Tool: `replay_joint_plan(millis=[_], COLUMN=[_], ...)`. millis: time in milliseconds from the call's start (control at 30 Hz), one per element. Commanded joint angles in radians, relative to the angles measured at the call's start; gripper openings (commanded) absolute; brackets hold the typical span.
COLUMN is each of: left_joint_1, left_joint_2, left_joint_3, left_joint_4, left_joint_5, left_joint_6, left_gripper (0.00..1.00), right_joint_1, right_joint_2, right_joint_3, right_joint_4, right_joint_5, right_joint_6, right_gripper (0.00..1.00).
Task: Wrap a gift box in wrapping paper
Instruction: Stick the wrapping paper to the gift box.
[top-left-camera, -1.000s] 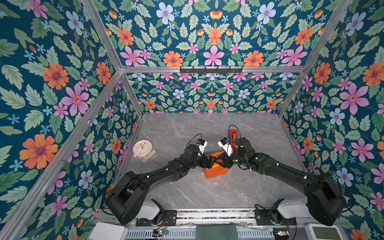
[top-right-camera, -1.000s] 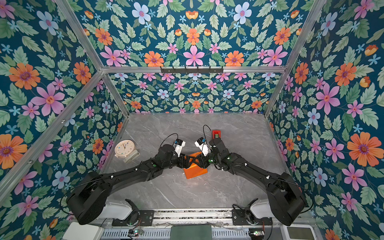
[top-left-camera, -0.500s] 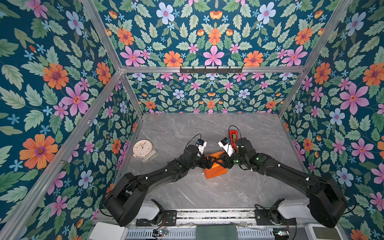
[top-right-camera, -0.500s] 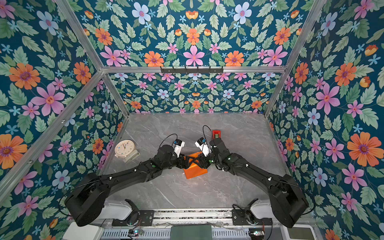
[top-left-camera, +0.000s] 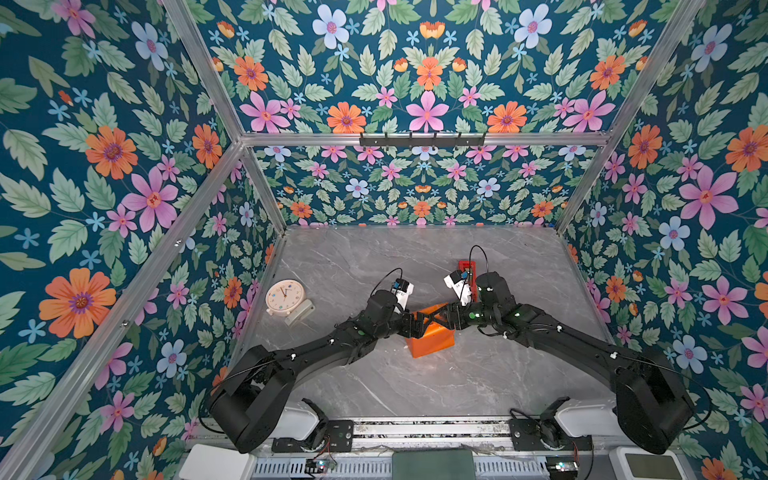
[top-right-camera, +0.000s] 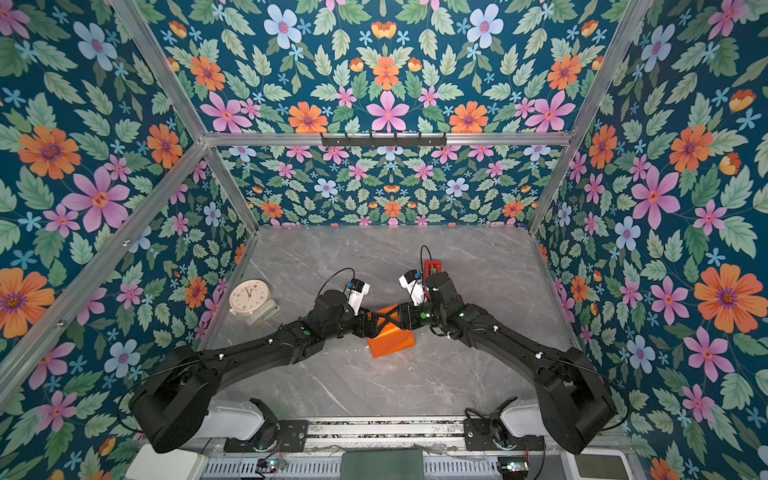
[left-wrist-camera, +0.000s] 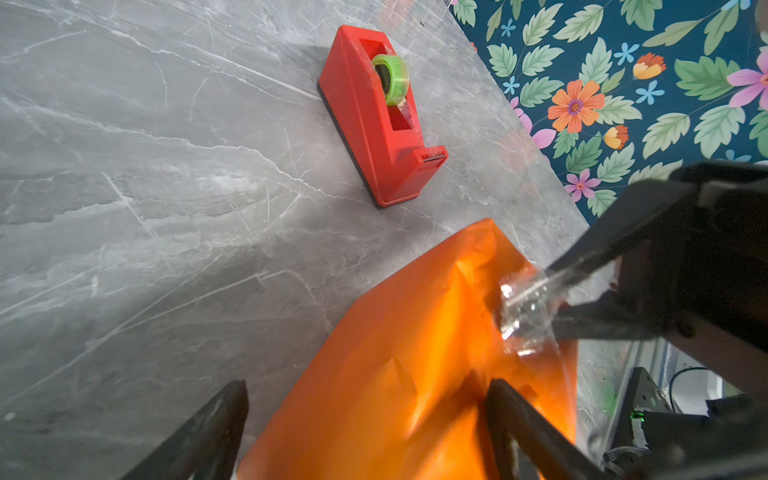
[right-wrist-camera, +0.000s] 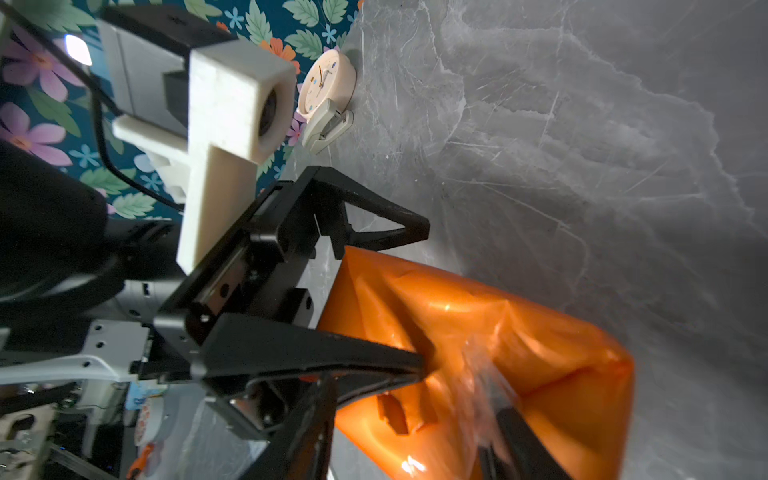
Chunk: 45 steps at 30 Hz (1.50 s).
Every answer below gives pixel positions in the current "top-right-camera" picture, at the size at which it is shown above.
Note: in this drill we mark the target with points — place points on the yellow wrapping paper sheet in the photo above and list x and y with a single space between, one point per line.
385 333

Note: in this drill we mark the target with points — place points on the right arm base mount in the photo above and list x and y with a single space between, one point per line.
486 432

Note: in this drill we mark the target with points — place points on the red tape dispenser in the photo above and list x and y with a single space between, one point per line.
432 267

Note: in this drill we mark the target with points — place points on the green centre box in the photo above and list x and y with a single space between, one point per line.
404 464

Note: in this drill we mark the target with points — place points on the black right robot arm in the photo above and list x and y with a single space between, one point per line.
574 401

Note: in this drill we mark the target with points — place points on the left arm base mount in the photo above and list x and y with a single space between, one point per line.
273 435

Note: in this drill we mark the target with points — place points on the round white analog clock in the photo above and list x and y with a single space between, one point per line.
251 299

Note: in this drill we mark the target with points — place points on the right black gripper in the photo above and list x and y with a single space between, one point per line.
414 318

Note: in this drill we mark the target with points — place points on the white box bottom left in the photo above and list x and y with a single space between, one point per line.
175 465

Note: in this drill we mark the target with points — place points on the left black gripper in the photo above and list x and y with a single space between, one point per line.
372 330

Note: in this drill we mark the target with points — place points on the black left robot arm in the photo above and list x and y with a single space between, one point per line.
173 402

